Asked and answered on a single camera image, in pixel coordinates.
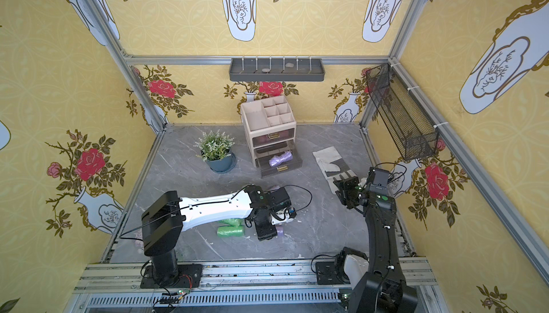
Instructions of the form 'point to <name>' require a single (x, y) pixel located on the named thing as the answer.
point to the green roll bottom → (230, 231)
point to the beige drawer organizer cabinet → (269, 126)
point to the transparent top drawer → (274, 137)
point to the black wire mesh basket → (413, 133)
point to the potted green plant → (216, 149)
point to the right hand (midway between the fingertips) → (334, 183)
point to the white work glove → (333, 166)
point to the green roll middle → (234, 222)
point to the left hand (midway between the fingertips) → (270, 230)
